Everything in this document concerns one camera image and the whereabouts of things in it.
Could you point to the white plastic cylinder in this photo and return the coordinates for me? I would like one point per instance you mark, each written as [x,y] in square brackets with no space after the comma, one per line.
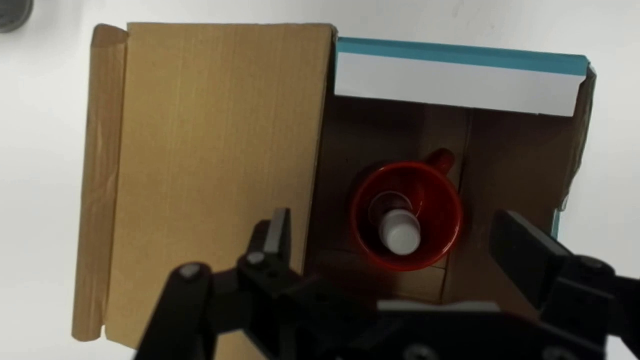
[401,233]

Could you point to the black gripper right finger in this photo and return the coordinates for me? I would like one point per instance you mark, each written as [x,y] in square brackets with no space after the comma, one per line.
[532,261]

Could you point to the clear plastic cup dark contents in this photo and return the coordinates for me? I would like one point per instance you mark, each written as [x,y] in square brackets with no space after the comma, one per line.
[13,13]

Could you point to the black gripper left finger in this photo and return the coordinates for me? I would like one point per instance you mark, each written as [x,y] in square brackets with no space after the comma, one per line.
[193,300]

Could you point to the teal printed cardboard box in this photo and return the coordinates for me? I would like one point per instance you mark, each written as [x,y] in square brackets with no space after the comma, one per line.
[200,167]

